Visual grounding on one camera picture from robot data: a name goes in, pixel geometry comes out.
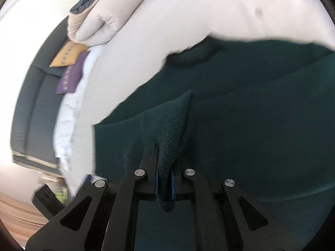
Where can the grey padded headboard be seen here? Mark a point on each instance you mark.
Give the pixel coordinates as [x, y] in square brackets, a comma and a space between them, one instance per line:
[34, 104]

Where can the purple pillow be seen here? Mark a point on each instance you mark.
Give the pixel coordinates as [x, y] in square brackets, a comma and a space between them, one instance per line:
[72, 75]

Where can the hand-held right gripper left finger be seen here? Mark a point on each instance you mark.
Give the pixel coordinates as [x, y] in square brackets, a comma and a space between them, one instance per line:
[156, 184]

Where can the bed with white sheet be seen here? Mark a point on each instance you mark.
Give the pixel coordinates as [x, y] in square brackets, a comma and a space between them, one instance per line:
[183, 18]

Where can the dark green knit garment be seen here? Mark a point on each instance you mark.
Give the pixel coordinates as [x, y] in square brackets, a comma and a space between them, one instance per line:
[248, 109]

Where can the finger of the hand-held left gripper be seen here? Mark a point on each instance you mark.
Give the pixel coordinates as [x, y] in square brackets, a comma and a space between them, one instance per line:
[85, 181]

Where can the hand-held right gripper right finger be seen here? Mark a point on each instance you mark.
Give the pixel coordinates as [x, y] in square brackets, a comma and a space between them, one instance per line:
[173, 185]

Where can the yellow pillow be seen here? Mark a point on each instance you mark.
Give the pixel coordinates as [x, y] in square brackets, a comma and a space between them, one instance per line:
[68, 55]

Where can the white pillow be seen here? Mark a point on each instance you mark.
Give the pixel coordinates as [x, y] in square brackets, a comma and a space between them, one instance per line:
[68, 115]

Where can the folded beige duvet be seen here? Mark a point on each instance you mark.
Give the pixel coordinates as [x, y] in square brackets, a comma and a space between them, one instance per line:
[99, 28]

